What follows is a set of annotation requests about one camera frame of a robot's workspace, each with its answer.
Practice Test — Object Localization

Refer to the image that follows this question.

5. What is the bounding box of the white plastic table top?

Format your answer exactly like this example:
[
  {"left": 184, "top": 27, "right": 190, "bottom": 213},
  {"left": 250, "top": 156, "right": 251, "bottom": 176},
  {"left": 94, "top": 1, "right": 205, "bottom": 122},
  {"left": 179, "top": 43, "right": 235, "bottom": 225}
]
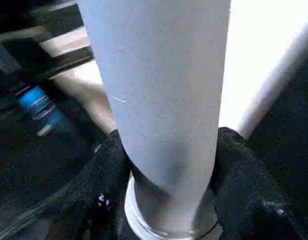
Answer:
[{"left": 39, "top": 0, "right": 308, "bottom": 142}]

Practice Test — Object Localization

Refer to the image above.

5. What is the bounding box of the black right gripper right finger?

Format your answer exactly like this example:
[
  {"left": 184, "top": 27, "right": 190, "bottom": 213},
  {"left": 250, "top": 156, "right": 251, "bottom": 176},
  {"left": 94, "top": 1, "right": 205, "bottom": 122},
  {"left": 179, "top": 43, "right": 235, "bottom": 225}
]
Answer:
[{"left": 208, "top": 126, "right": 308, "bottom": 240}]

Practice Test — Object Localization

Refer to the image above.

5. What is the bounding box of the black work mat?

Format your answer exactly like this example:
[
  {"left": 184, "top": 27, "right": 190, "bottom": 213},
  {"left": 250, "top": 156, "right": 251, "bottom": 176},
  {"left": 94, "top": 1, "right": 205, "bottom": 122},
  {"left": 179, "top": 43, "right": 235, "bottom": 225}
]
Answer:
[{"left": 0, "top": 65, "right": 308, "bottom": 240}]

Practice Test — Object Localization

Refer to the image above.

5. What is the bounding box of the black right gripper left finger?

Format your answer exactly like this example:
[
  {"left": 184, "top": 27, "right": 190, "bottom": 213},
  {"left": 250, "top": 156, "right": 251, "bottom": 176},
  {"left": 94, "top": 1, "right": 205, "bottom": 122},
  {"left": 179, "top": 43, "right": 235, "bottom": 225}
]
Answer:
[{"left": 44, "top": 129, "right": 134, "bottom": 240}]

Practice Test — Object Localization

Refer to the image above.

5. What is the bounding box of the white plastic table leg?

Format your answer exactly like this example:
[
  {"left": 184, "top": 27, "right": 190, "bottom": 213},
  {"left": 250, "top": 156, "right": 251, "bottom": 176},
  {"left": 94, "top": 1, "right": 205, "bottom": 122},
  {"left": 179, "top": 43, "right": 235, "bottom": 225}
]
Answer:
[{"left": 76, "top": 0, "right": 233, "bottom": 240}]

